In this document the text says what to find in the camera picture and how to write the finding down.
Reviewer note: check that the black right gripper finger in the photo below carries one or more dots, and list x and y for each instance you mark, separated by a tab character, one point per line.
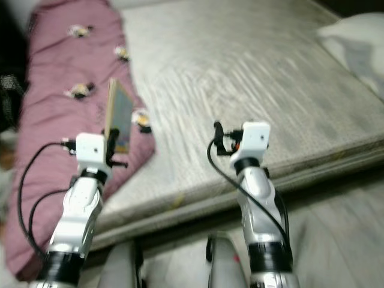
218	135

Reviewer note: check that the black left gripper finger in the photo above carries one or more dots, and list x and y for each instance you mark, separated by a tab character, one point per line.
113	143

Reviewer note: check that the blue yellow children's book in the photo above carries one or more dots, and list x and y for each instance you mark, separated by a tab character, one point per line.
121	117

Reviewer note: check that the white pillow with tree print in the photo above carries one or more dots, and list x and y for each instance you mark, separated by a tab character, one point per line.
357	48

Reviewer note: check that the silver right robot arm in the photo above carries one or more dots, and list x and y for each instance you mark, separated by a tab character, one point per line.
261	210

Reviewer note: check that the purple cartoon print blanket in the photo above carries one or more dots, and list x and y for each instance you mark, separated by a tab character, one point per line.
60	150

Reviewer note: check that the white patterned quilted mattress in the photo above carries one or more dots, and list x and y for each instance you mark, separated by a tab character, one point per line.
246	72

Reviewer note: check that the silver left robot leg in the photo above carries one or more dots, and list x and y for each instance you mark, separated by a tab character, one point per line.
123	267

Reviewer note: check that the silver robot leg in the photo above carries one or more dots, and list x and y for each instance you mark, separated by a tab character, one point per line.
123	267
228	267

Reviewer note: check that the black bag with white lettering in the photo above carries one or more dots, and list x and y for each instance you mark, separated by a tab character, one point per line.
12	96

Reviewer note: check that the silver right robot leg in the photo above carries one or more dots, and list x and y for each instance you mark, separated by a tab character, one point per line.
228	267

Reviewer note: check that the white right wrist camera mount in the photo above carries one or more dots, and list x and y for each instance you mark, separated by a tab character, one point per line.
255	138

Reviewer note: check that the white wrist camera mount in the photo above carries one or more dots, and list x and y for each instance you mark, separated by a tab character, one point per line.
92	149
255	138

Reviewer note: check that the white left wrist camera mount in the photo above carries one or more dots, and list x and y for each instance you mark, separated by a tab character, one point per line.
92	149

